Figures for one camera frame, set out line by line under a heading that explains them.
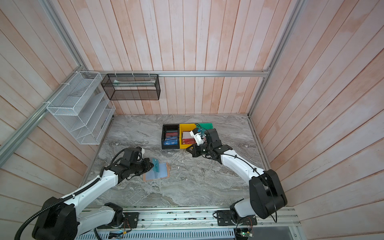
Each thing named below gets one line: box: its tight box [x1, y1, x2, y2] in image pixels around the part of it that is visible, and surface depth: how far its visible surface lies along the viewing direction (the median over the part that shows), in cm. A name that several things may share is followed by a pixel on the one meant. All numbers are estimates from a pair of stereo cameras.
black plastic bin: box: [161, 124, 180, 150], surface depth 101 cm
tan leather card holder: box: [143, 162, 171, 182], surface depth 90 cm
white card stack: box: [182, 131, 196, 145], surface depth 105 cm
